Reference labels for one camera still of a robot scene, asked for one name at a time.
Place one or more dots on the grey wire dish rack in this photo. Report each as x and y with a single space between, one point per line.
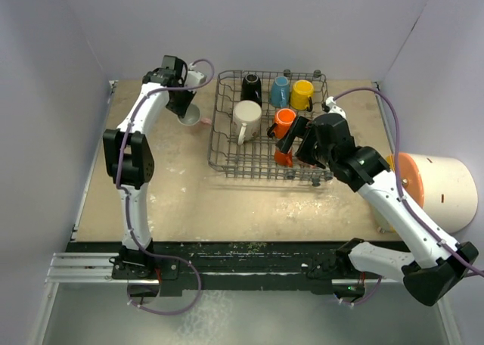
254 159

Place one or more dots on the orange mug black handle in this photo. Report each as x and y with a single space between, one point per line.
283 120

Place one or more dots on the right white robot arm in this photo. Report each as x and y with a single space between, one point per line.
434 261

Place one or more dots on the yellow mug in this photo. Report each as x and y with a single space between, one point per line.
301 95

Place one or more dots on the white cylinder with orange lid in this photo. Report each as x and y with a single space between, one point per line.
442 186

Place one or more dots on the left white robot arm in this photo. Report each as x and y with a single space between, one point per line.
129 160

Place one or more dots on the blue mug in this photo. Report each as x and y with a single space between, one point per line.
280 92

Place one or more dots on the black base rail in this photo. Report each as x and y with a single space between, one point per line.
232 266

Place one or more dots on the aluminium frame rail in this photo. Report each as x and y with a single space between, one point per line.
96 267

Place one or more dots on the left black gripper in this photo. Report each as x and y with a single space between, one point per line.
180 111

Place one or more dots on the pink faceted mug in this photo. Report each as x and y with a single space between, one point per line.
193 116

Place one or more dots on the cream white mug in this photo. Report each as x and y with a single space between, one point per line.
246 120

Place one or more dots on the small red-orange cup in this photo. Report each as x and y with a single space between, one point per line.
284 159

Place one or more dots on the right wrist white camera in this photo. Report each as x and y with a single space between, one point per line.
334 108

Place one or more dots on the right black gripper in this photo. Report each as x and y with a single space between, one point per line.
302 128

